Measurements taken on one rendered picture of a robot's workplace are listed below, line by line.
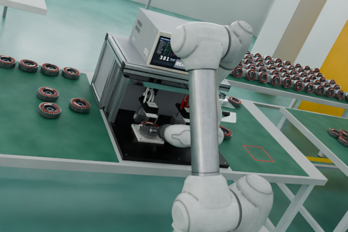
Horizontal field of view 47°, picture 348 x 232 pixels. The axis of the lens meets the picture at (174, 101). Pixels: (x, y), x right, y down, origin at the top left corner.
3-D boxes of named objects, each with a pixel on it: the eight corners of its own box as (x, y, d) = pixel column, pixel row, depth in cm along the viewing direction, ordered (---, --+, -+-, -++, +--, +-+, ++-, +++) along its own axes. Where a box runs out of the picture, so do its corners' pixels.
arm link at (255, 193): (266, 236, 155) (290, 194, 145) (230, 244, 145) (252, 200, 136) (243, 205, 167) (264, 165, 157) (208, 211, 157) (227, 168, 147)
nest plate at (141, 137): (163, 144, 218) (164, 142, 217) (138, 141, 211) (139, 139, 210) (155, 128, 230) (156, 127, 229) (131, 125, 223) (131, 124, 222)
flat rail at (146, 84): (220, 100, 238) (222, 95, 237) (124, 83, 209) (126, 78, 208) (219, 99, 239) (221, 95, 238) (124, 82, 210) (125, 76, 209)
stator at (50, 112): (63, 118, 208) (65, 112, 206) (43, 120, 200) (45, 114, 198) (53, 106, 214) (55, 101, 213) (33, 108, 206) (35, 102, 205)
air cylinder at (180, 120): (183, 128, 243) (186, 120, 241) (172, 126, 239) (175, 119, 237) (179, 123, 247) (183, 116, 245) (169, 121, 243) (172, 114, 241)
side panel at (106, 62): (103, 109, 233) (120, 59, 220) (98, 107, 231) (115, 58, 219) (95, 86, 255) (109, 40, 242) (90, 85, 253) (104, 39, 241)
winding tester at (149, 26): (214, 80, 233) (228, 48, 225) (147, 66, 213) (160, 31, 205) (189, 52, 264) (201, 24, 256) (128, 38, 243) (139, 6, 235)
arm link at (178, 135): (162, 144, 193) (185, 145, 199) (177, 149, 179) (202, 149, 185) (163, 122, 192) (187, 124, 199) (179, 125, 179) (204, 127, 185)
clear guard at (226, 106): (235, 123, 218) (240, 114, 215) (199, 118, 206) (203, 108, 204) (211, 93, 243) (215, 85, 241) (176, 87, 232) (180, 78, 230)
